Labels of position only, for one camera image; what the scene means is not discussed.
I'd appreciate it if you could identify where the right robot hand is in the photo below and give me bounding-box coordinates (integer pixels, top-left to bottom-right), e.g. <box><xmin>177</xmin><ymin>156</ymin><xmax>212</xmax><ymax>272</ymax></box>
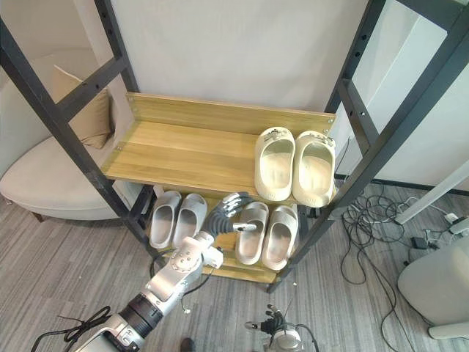
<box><xmin>244</xmin><ymin>303</ymin><xmax>295</xmax><ymax>335</ymax></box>

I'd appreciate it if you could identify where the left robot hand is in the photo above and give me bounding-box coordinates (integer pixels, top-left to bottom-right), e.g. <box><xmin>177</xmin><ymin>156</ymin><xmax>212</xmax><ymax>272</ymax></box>
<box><xmin>203</xmin><ymin>191</ymin><xmax>258</xmax><ymax>236</ymax></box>

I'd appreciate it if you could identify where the small wooden rack shelf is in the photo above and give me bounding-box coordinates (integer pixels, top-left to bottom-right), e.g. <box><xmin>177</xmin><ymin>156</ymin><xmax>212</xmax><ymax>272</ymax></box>
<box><xmin>146</xmin><ymin>189</ymin><xmax>295</xmax><ymax>286</ymax></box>

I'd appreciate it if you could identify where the large wooden rack shelf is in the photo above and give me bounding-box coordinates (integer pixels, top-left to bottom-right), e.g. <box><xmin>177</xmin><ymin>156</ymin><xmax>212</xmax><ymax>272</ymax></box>
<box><xmin>100</xmin><ymin>92</ymin><xmax>337</xmax><ymax>207</ymax></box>

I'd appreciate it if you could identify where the light grey slipper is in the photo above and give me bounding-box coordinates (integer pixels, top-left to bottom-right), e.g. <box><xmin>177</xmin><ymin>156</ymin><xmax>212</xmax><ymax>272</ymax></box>
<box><xmin>148</xmin><ymin>190</ymin><xmax>182</xmax><ymax>249</ymax></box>
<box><xmin>171</xmin><ymin>193</ymin><xmax>208</xmax><ymax>249</ymax></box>

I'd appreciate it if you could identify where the beige slipper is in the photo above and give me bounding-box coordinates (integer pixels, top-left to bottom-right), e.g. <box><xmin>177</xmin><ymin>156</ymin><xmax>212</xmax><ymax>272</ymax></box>
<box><xmin>260</xmin><ymin>205</ymin><xmax>299</xmax><ymax>270</ymax></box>
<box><xmin>234</xmin><ymin>201</ymin><xmax>270</xmax><ymax>265</ymax></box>

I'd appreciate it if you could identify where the cream slipper with charms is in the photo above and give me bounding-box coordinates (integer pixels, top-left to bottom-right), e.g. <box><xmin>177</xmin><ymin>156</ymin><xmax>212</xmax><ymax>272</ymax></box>
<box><xmin>253</xmin><ymin>126</ymin><xmax>297</xmax><ymax>202</ymax></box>
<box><xmin>292</xmin><ymin>130</ymin><xmax>337</xmax><ymax>208</ymax></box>

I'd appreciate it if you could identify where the white rounded appliance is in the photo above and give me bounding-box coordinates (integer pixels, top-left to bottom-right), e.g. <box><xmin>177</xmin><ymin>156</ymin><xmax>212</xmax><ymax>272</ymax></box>
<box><xmin>396</xmin><ymin>244</ymin><xmax>469</xmax><ymax>339</ymax></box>

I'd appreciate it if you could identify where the tan cushion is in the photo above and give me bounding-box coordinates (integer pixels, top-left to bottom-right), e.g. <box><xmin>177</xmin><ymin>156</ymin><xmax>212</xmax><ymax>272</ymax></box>
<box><xmin>51</xmin><ymin>65</ymin><xmax>115</xmax><ymax>150</ymax></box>

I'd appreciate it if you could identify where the cream upholstered armchair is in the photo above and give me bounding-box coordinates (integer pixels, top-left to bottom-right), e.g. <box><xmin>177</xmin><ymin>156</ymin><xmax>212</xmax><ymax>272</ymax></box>
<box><xmin>0</xmin><ymin>46</ymin><xmax>157</xmax><ymax>223</ymax></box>

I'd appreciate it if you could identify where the white table leg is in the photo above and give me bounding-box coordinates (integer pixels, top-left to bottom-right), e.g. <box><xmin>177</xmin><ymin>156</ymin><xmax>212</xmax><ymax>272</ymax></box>
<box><xmin>395</xmin><ymin>161</ymin><xmax>469</xmax><ymax>225</ymax></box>

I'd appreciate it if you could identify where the white power strip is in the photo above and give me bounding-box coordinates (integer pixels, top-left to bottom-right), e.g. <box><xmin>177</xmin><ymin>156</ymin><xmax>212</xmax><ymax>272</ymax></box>
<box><xmin>443</xmin><ymin>213</ymin><xmax>469</xmax><ymax>236</ymax></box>

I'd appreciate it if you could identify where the long black floor cable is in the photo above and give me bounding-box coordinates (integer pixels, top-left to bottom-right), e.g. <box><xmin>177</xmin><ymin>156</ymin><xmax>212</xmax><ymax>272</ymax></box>
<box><xmin>340</xmin><ymin>234</ymin><xmax>437</xmax><ymax>352</ymax></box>

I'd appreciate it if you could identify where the thin black wall cable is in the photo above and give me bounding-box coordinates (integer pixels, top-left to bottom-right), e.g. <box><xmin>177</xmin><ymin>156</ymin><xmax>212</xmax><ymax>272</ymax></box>
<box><xmin>336</xmin><ymin>136</ymin><xmax>352</xmax><ymax>179</ymax></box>

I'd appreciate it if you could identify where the tangled black floor cable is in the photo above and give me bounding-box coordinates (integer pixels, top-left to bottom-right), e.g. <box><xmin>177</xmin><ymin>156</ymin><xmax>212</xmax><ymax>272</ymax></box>
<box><xmin>340</xmin><ymin>183</ymin><xmax>413</xmax><ymax>254</ymax></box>

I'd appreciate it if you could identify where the black cable on robot arm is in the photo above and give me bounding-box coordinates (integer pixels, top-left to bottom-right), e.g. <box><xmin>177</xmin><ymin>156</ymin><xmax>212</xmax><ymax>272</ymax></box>
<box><xmin>31</xmin><ymin>305</ymin><xmax>113</xmax><ymax>348</ymax></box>

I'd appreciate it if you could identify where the black metal rack frame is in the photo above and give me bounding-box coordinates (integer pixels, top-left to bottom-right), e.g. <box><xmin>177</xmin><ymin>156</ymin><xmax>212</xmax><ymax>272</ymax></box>
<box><xmin>0</xmin><ymin>0</ymin><xmax>469</xmax><ymax>294</ymax></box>

